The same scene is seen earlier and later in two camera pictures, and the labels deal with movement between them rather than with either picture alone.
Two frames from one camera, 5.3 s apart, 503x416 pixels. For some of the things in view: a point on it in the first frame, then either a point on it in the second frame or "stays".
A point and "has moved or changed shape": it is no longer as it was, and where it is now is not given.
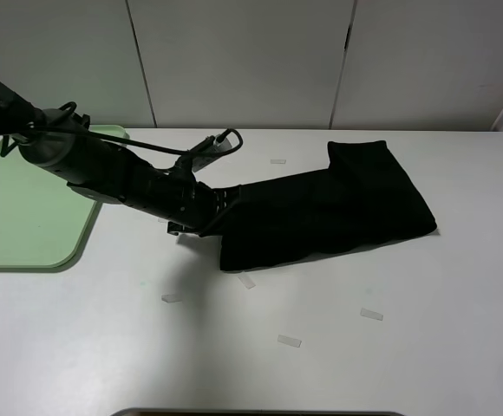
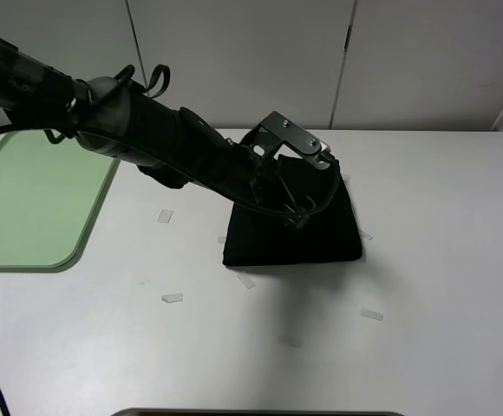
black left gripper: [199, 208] to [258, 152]
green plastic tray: [25, 215] stays
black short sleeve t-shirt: [362, 200] has moved or changed shape
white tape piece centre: [247, 281] stays
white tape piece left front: [171, 298] stays
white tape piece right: [366, 313] stays
